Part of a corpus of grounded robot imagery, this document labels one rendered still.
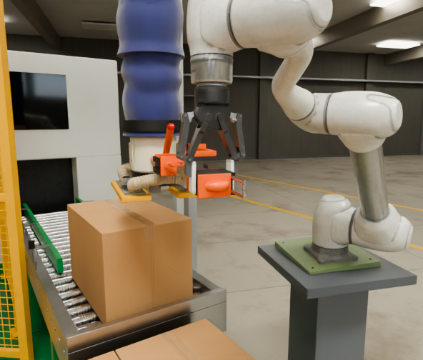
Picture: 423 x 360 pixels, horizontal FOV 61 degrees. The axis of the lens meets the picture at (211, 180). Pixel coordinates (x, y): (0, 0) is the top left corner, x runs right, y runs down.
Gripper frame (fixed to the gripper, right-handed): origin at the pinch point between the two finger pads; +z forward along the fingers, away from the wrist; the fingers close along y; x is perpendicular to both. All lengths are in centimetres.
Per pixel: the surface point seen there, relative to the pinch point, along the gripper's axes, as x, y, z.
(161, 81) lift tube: -49, 0, -26
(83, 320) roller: -77, 29, 71
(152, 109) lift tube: -49, 3, -17
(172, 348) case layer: -44, -1, 70
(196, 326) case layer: -56, -14, 70
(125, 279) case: -66, 13, 50
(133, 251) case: -67, 9, 39
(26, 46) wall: -1192, 164, -236
